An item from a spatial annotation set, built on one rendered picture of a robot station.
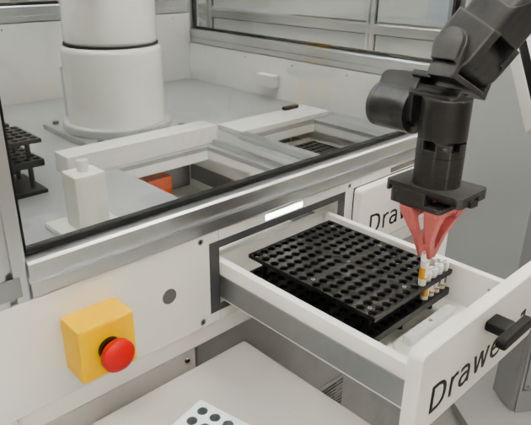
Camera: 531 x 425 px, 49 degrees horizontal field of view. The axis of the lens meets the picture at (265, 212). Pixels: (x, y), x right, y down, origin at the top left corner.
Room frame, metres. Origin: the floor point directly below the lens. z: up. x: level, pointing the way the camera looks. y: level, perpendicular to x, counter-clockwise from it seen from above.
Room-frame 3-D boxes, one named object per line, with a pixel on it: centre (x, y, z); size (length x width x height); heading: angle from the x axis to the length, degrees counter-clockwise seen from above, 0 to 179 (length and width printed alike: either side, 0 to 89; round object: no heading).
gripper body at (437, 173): (0.67, -0.21, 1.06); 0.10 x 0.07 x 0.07; 44
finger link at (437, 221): (0.67, -0.20, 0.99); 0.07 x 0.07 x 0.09; 44
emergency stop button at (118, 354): (0.54, 0.17, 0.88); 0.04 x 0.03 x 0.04; 134
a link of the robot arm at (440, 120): (0.67, -0.20, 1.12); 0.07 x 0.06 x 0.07; 39
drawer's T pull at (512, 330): (0.56, -0.27, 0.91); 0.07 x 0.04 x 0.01; 134
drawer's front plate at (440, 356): (0.58, -0.26, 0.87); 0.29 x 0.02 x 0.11; 134
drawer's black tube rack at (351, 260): (0.72, -0.12, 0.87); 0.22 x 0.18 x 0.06; 44
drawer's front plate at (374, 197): (1.03, -0.26, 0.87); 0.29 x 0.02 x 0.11; 134
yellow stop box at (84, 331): (0.57, 0.19, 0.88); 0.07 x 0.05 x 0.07; 134
